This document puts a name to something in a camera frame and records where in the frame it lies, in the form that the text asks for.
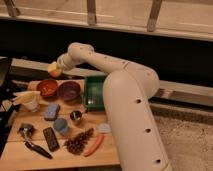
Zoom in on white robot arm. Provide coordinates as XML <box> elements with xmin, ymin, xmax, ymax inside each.
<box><xmin>48</xmin><ymin>43</ymin><xmax>172</xmax><ymax>171</ymax></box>

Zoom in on yellow-red apple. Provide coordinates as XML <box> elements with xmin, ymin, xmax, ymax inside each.
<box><xmin>48</xmin><ymin>69</ymin><xmax>57</xmax><ymax>78</ymax></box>

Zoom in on small metal cup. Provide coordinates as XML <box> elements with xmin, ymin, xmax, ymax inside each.
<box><xmin>70</xmin><ymin>110</ymin><xmax>82</xmax><ymax>125</ymax></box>

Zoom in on blue sponge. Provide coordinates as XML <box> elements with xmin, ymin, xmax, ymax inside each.
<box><xmin>44</xmin><ymin>103</ymin><xmax>60</xmax><ymax>121</ymax></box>

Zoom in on clear plastic bag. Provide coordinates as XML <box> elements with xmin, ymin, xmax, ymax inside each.
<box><xmin>97</xmin><ymin>123</ymin><xmax>111</xmax><ymax>134</ymax></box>

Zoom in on purple bowl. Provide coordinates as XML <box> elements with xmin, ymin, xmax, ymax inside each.
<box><xmin>57</xmin><ymin>81</ymin><xmax>81</xmax><ymax>101</ymax></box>

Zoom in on orange carrot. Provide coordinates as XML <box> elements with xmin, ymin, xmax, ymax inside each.
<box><xmin>83</xmin><ymin>133</ymin><xmax>104</xmax><ymax>157</ymax></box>

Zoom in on green plastic tray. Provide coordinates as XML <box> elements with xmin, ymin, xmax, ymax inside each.
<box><xmin>83</xmin><ymin>76</ymin><xmax>105</xmax><ymax>111</ymax></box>

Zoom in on black remote control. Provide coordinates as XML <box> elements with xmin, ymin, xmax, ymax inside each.
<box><xmin>43</xmin><ymin>127</ymin><xmax>59</xmax><ymax>152</ymax></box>

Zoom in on white pitcher cup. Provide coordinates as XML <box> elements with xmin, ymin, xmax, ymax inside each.
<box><xmin>12</xmin><ymin>91</ymin><xmax>40</xmax><ymax>112</ymax></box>

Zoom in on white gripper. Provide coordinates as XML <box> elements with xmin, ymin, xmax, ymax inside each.
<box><xmin>48</xmin><ymin>53</ymin><xmax>74</xmax><ymax>77</ymax></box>

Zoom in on blue plastic cup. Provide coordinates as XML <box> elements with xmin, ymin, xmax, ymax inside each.
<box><xmin>53</xmin><ymin>118</ymin><xmax>69</xmax><ymax>134</ymax></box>

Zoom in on brown pine cone cluster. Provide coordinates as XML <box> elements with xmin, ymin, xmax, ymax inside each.
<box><xmin>64</xmin><ymin>128</ymin><xmax>94</xmax><ymax>155</ymax></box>

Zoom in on red bowl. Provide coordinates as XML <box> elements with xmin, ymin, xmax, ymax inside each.
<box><xmin>36</xmin><ymin>79</ymin><xmax>58</xmax><ymax>97</ymax></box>

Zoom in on black-handled can opener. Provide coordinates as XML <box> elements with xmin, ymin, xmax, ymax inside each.
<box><xmin>18</xmin><ymin>123</ymin><xmax>52</xmax><ymax>159</ymax></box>

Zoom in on black object at left edge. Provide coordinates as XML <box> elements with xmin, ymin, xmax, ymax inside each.
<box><xmin>0</xmin><ymin>57</ymin><xmax>19</xmax><ymax>156</ymax></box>

